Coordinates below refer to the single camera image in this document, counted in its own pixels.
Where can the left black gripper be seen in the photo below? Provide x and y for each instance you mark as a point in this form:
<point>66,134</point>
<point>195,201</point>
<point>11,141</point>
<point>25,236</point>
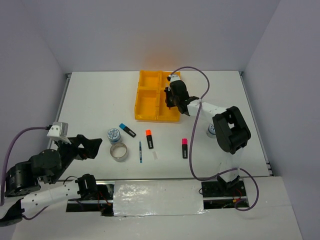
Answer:
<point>92,146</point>

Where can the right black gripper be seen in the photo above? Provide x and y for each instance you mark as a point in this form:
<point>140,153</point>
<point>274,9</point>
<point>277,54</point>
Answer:
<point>169,103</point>

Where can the pink cap black highlighter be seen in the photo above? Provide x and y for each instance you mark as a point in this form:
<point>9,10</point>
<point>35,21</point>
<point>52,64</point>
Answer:
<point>184,147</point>

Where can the blue gel pen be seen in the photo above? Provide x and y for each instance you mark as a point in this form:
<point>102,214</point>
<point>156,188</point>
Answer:
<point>140,152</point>

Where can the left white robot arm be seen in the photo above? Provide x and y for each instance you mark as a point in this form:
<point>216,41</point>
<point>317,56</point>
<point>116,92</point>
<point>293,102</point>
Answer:
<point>22,188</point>

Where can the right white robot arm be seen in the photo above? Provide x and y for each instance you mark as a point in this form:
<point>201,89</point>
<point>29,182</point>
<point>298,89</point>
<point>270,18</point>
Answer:
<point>229,126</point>

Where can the yellow four-compartment organizer tray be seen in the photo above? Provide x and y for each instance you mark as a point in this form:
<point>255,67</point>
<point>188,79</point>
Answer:
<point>150,105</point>

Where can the left blue putty jar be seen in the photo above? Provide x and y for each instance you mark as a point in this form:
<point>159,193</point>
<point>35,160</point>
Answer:
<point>114,136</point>

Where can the blue putty jar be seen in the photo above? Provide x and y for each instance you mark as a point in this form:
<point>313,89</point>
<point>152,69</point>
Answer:
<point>114,136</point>
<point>211,132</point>

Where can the clear tape roll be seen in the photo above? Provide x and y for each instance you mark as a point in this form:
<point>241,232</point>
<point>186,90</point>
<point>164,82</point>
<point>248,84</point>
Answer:
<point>119,152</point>

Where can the orange cap black highlighter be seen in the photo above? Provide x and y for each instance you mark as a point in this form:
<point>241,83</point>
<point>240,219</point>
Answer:
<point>149,139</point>

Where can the blue cap black highlighter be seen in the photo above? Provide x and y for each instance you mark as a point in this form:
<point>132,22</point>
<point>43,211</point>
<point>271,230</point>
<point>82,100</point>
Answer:
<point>127,130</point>

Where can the right blue putty jar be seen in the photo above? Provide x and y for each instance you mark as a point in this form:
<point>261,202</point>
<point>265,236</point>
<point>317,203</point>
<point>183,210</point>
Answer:
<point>211,132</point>

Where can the silver foil covered panel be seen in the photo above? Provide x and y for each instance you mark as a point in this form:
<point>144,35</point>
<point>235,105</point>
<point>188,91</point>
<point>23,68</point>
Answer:
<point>157,198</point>

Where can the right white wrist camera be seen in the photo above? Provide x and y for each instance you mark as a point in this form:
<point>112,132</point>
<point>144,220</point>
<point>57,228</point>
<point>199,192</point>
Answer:
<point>173,77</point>

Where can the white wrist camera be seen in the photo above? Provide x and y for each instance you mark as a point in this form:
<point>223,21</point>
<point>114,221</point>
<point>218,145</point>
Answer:
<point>173,77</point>
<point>58,130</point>

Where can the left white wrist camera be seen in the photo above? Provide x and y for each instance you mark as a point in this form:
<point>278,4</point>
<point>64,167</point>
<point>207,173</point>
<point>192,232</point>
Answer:
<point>58,130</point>

